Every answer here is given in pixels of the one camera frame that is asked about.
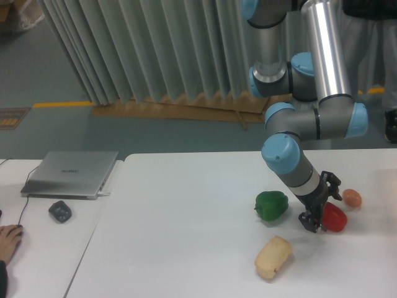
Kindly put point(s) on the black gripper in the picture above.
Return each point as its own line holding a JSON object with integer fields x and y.
{"x": 315, "y": 200}

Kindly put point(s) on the red bell pepper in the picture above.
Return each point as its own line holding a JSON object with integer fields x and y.
{"x": 334, "y": 219}

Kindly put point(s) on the black sleeve forearm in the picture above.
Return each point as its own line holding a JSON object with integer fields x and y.
{"x": 3, "y": 279}

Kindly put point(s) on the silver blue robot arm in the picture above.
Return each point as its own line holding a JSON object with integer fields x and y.
{"x": 317, "y": 78}

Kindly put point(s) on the person's hand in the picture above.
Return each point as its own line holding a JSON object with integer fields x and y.
{"x": 9, "y": 242}

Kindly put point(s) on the brown egg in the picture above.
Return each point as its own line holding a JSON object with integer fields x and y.
{"x": 352, "y": 198}

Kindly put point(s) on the green bell pepper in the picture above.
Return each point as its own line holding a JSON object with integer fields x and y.
{"x": 270, "y": 205}

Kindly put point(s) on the beige bread loaf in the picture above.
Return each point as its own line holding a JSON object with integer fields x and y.
{"x": 272, "y": 256}

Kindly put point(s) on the brown cardboard sheet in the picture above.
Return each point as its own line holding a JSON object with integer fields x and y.
{"x": 243, "y": 110}

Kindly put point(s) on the standing person grey trousers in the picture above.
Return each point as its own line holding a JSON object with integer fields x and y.
{"x": 368, "y": 30}

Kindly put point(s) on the white laptop plug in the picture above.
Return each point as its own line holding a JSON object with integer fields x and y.
{"x": 103, "y": 194}

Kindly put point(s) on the grey folding curtain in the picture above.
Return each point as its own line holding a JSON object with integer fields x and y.
{"x": 154, "y": 49}

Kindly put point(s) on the black small device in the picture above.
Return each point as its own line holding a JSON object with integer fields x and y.
{"x": 60, "y": 212}

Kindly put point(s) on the silver laptop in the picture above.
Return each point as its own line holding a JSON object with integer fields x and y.
{"x": 70, "y": 174}

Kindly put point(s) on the black computer mouse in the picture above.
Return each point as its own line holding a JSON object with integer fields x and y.
{"x": 20, "y": 233}

